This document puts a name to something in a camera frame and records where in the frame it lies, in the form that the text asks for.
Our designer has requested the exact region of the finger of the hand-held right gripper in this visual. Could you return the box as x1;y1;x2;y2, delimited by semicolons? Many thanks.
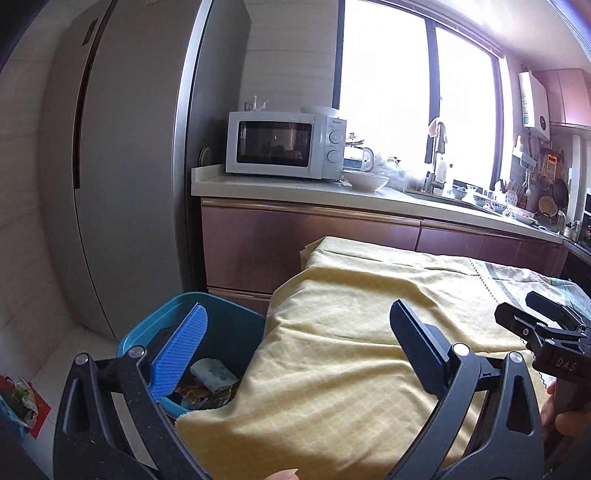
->
526;291;591;328
494;302;561;352

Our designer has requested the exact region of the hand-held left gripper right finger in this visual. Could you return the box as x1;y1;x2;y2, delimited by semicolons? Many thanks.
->
389;299;546;480

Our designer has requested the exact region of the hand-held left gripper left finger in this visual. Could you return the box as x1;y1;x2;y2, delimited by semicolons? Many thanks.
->
53;302;213;480

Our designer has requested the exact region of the white blue wrapper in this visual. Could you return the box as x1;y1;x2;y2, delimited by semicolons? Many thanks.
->
191;359;239;388

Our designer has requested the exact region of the blue plastic bin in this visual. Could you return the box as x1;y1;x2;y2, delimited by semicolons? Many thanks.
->
116;292;267;421

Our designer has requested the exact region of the person's right hand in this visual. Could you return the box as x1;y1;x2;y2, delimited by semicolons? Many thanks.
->
540;382;591;445

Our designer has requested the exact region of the white grey printed tablecloth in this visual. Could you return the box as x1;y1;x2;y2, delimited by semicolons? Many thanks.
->
468;258;591;319

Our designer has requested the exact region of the yellow tablecloth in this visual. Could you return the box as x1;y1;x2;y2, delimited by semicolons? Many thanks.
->
177;236;555;480

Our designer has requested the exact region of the utensil holder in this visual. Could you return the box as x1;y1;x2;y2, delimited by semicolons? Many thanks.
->
494;180;527;206

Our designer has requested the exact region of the kitchen counter cabinet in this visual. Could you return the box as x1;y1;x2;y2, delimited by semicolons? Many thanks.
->
191;164;573;315

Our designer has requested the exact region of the red bag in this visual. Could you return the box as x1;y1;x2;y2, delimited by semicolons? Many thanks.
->
0;376;51;437

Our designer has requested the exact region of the cluster of clear glassware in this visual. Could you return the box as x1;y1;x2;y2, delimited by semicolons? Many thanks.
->
374;154;428;190

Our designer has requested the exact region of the large white bowl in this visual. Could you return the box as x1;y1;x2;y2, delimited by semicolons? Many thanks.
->
344;169;389;191

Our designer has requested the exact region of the metal kitchen faucet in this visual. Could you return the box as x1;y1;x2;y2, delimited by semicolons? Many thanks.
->
427;134;448;192

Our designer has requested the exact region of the grey refrigerator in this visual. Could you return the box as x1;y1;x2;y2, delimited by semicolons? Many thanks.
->
39;0;252;340

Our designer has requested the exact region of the white water heater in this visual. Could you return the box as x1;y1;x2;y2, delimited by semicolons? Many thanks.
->
518;70;551;139

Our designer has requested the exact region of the white microwave oven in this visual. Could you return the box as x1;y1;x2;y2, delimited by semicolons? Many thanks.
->
225;111;346;181

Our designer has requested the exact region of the kitchen window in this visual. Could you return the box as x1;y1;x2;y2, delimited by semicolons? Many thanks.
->
332;0;509;190

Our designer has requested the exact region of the wall hanging rack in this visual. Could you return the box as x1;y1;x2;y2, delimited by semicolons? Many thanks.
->
512;136;536;169

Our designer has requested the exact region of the pink wall cabinet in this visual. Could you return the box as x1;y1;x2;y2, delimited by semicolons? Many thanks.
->
536;68;591;127

